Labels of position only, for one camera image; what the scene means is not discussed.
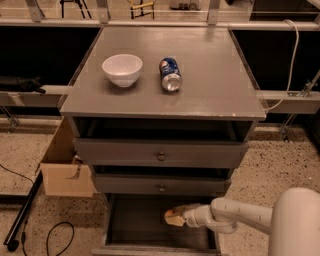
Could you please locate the white bowl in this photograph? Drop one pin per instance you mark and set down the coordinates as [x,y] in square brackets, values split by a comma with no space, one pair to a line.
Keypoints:
[122,70]

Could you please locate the cardboard box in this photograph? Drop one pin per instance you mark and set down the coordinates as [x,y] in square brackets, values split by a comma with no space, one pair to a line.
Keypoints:
[63,172]

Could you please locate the black bag on ledge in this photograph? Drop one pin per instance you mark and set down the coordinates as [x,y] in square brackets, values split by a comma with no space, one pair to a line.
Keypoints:
[21,84]

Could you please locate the orange fruit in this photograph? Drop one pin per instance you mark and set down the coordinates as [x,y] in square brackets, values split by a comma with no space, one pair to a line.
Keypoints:
[169,213]

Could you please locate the blue soda can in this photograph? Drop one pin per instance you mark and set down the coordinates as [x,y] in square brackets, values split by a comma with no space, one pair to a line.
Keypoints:
[170,74]

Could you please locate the black floor rail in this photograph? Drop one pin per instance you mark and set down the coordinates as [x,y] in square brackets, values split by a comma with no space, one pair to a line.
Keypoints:
[25,202]

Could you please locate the grey middle drawer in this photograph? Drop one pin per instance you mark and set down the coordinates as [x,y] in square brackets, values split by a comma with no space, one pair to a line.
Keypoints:
[160,185]

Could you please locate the grey open bottom drawer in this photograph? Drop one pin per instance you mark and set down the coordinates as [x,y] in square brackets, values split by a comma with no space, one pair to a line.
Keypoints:
[135,226]

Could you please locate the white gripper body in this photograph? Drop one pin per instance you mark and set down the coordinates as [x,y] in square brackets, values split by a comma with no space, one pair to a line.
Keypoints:
[191,216]

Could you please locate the grey wooden drawer cabinet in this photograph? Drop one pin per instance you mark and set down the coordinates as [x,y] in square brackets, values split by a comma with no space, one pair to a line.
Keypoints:
[215,103]

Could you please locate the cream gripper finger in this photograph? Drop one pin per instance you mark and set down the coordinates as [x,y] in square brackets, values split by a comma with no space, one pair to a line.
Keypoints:
[184,208]
[175,220]

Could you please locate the metal frame railing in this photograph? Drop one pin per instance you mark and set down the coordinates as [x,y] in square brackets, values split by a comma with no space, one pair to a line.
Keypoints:
[231,14]

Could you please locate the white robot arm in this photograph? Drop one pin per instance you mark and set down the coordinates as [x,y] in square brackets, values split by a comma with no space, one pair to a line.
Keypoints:
[292,224]

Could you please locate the grey top drawer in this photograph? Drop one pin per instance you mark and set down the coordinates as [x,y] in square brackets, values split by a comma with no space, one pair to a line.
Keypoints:
[161,153]

